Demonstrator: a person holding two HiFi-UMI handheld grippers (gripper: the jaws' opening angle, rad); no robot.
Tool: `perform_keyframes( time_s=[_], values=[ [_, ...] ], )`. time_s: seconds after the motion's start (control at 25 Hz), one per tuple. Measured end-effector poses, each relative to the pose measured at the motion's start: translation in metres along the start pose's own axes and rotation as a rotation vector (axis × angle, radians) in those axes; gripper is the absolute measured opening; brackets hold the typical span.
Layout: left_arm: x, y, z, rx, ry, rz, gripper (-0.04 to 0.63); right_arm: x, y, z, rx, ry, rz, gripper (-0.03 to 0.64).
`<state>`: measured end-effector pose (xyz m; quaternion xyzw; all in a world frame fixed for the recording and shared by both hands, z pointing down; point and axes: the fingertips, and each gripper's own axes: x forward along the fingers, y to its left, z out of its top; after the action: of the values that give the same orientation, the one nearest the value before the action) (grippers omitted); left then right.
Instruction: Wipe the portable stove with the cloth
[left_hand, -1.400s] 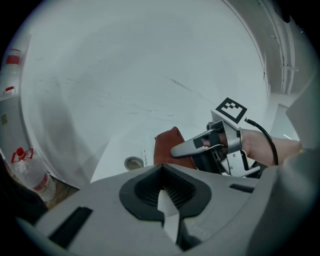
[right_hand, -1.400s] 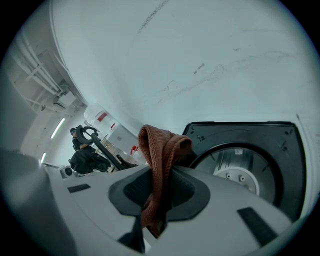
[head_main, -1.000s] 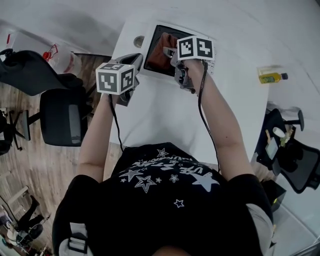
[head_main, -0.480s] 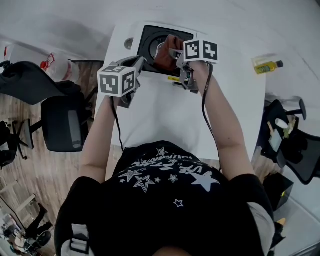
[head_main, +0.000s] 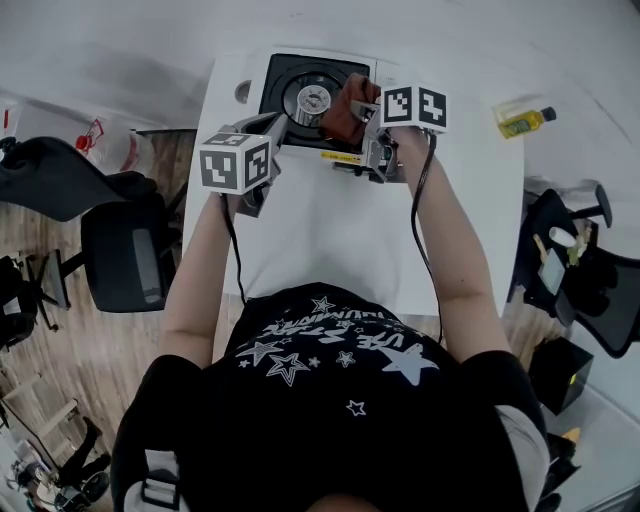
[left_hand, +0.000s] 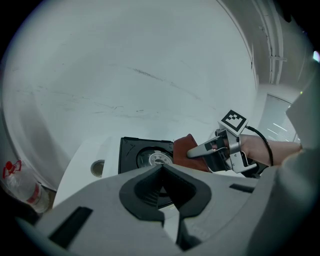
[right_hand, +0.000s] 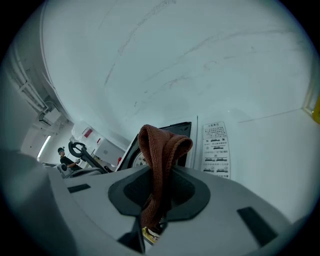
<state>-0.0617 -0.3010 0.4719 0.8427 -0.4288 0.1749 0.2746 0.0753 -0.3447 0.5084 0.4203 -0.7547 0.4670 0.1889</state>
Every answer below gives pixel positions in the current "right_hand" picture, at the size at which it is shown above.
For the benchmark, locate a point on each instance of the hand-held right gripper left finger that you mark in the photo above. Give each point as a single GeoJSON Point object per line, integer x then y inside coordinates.
{"type": "Point", "coordinates": [100, 200]}

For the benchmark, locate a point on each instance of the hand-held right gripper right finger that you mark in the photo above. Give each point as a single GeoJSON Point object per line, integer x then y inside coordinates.
{"type": "Point", "coordinates": [220, 200]}

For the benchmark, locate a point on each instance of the white portable stove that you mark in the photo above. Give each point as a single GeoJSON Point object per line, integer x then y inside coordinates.
{"type": "Point", "coordinates": [195, 150]}

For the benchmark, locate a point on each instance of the brown knitted cloth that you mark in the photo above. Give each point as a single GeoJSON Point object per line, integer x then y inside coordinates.
{"type": "Point", "coordinates": [157, 155]}

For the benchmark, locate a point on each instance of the black stand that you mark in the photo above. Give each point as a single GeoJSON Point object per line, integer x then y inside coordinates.
{"type": "Point", "coordinates": [85, 153]}

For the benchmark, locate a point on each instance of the white cabinet with red label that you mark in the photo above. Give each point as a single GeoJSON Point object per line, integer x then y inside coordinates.
{"type": "Point", "coordinates": [106, 150]}

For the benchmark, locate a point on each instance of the ceiling light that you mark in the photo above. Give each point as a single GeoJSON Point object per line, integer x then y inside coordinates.
{"type": "Point", "coordinates": [44, 146]}

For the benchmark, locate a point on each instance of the yellow object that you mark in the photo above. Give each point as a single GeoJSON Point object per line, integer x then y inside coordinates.
{"type": "Point", "coordinates": [315, 107]}

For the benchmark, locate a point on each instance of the white ceiling duct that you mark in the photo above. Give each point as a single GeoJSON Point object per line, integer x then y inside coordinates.
{"type": "Point", "coordinates": [32, 92]}

